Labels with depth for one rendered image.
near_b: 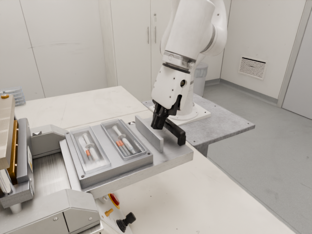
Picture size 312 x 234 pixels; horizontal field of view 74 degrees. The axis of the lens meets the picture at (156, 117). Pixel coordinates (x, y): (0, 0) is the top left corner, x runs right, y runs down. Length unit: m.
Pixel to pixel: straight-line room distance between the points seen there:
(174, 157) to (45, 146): 0.35
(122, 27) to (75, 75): 0.91
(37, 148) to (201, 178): 0.53
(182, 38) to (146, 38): 2.24
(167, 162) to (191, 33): 0.30
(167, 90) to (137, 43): 2.20
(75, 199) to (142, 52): 2.44
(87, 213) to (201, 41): 0.44
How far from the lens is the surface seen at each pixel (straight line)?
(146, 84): 2.87
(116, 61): 2.64
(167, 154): 0.53
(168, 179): 0.78
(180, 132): 0.54
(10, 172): 0.42
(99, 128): 0.60
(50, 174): 0.59
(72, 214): 0.42
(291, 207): 1.94
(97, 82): 3.08
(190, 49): 0.52
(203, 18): 0.53
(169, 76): 0.53
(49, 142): 0.64
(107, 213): 0.51
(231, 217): 0.71
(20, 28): 2.88
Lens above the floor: 1.29
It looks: 27 degrees down
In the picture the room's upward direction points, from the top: straight up
